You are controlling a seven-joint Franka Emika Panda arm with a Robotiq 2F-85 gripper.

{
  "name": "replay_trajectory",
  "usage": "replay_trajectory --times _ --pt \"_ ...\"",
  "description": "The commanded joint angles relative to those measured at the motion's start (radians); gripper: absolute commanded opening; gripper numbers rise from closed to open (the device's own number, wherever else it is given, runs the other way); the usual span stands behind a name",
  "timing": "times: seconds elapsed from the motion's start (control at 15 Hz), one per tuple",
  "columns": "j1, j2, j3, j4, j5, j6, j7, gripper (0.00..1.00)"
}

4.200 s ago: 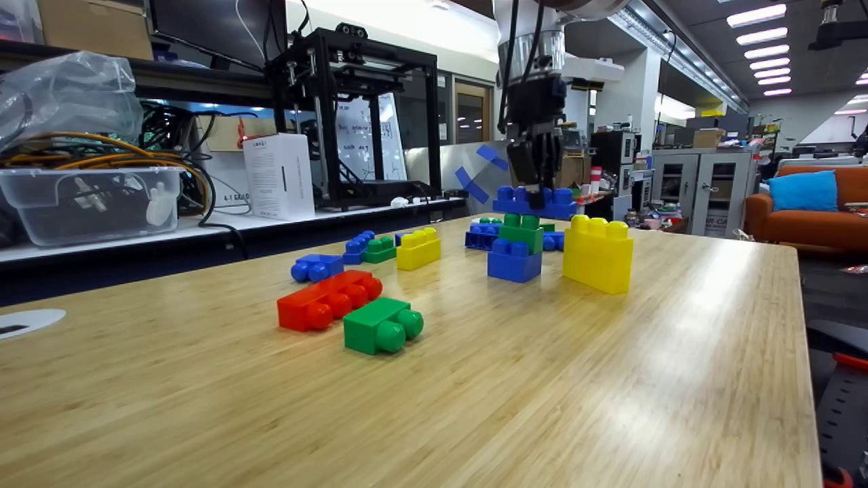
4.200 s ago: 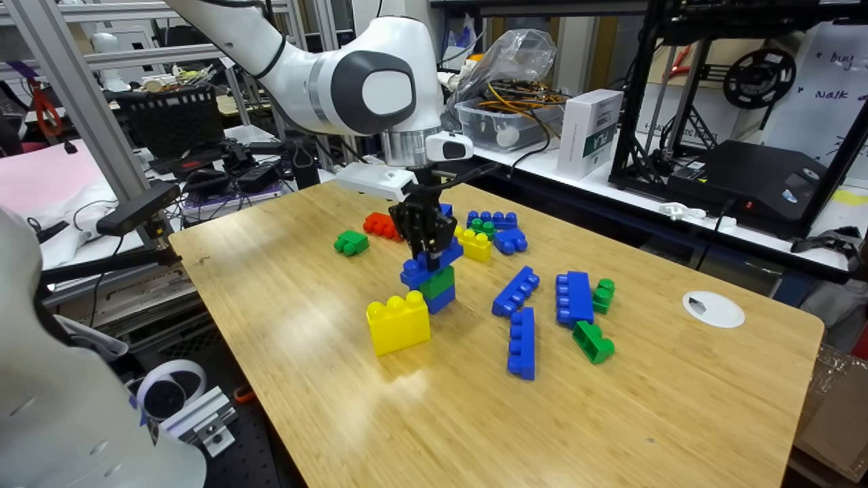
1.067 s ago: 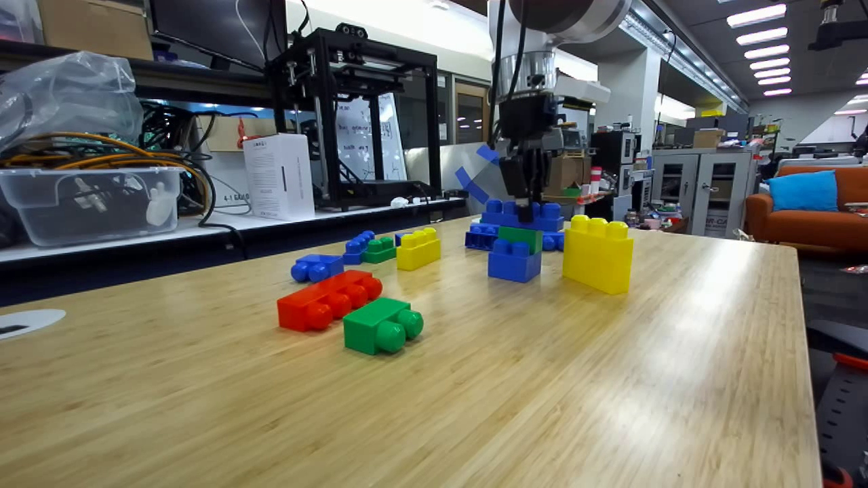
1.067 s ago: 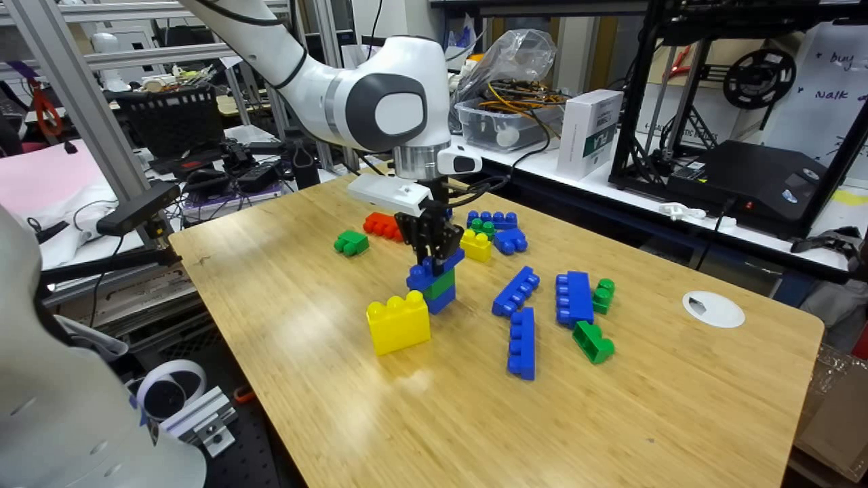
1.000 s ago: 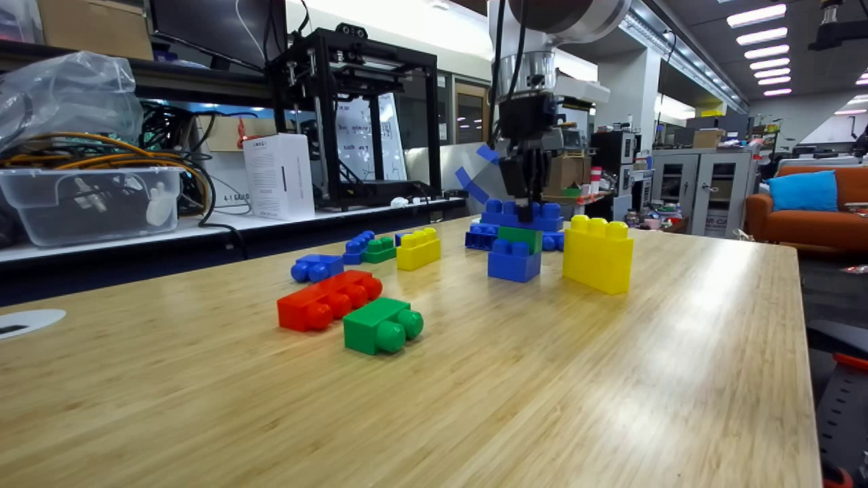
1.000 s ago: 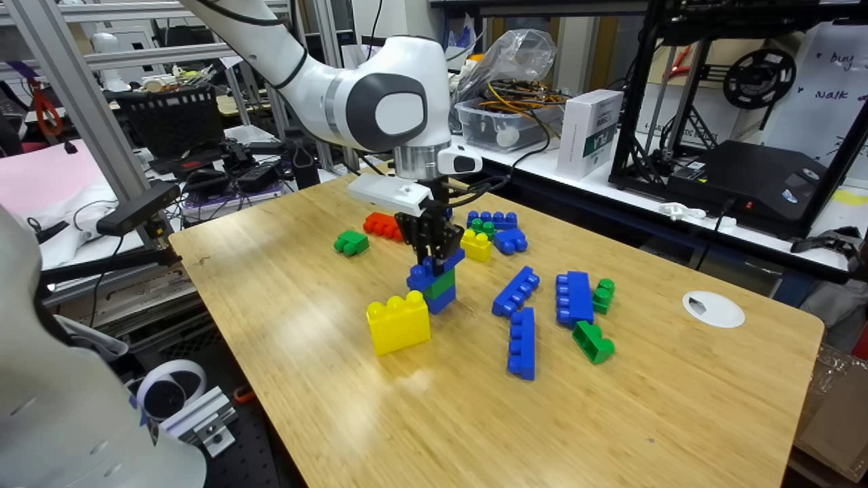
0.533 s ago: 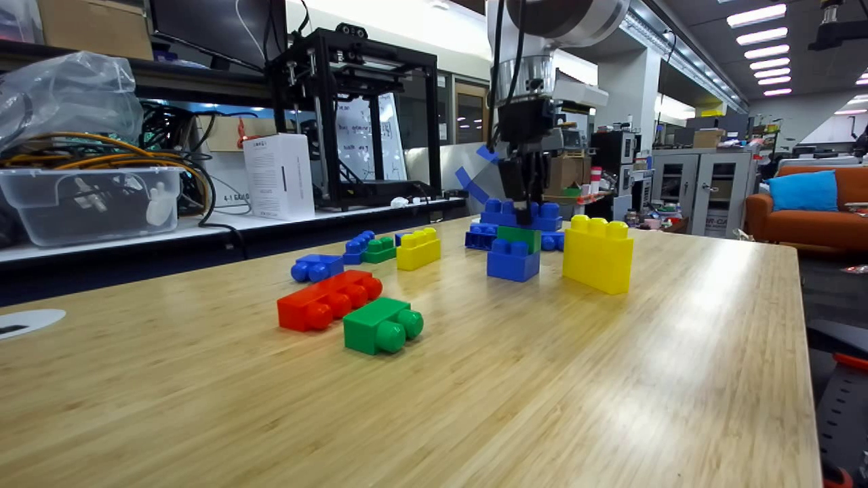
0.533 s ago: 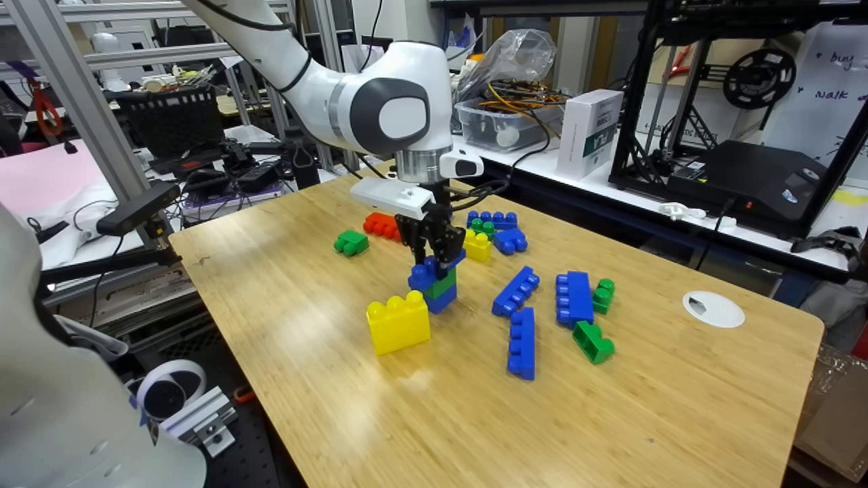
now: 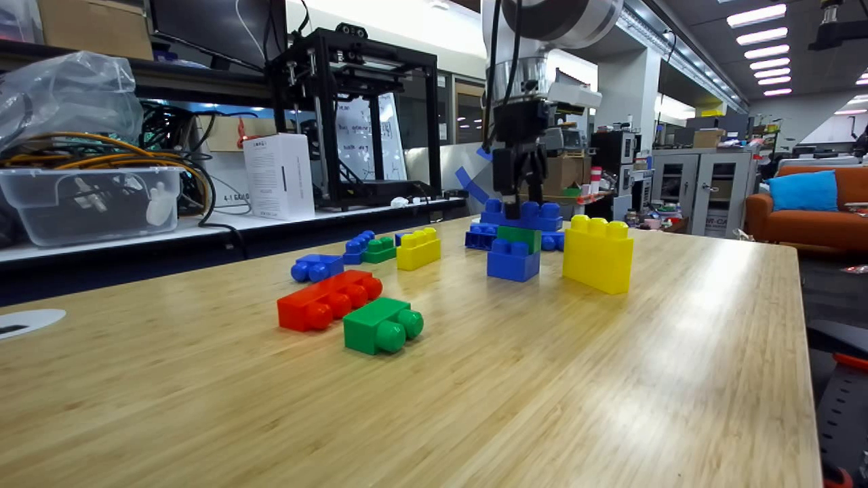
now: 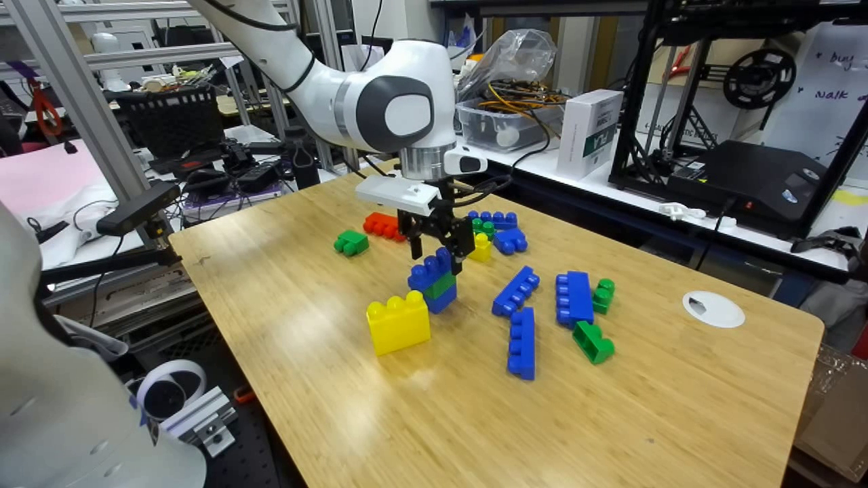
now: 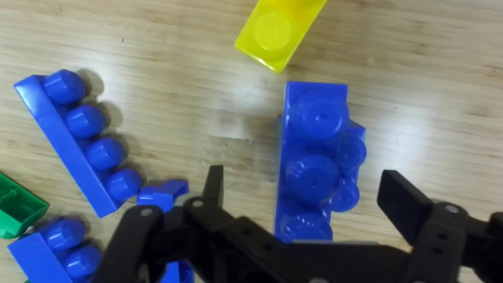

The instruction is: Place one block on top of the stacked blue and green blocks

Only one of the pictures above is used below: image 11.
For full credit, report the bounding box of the long blue toy block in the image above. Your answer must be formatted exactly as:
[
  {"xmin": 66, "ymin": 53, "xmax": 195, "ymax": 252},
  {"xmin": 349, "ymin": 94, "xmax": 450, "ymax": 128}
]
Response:
[
  {"xmin": 274, "ymin": 78, "xmax": 351, "ymax": 245},
  {"xmin": 13, "ymin": 67, "xmax": 147, "ymax": 218},
  {"xmin": 137, "ymin": 177, "xmax": 197, "ymax": 283}
]

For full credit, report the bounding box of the large yellow toy block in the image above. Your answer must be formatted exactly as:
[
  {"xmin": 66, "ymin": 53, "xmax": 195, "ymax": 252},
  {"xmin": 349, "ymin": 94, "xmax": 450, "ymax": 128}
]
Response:
[{"xmin": 233, "ymin": 0, "xmax": 329, "ymax": 73}]

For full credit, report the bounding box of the wide blue toy block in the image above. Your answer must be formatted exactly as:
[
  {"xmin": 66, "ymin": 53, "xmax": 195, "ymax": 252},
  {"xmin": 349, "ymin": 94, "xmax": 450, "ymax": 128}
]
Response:
[{"xmin": 7, "ymin": 215, "xmax": 104, "ymax": 283}]

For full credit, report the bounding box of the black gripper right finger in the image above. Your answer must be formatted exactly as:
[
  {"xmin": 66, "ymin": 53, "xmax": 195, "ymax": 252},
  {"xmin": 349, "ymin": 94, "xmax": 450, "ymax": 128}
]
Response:
[{"xmin": 376, "ymin": 168, "xmax": 503, "ymax": 283}]

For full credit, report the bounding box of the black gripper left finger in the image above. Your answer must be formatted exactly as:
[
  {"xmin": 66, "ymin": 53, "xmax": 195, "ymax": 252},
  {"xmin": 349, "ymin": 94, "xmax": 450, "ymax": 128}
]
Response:
[{"xmin": 93, "ymin": 163, "xmax": 274, "ymax": 283}]

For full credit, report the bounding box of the green toy block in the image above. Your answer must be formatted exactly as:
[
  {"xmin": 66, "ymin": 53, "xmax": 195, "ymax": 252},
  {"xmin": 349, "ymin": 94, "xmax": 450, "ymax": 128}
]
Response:
[{"xmin": 0, "ymin": 169, "xmax": 52, "ymax": 240}]

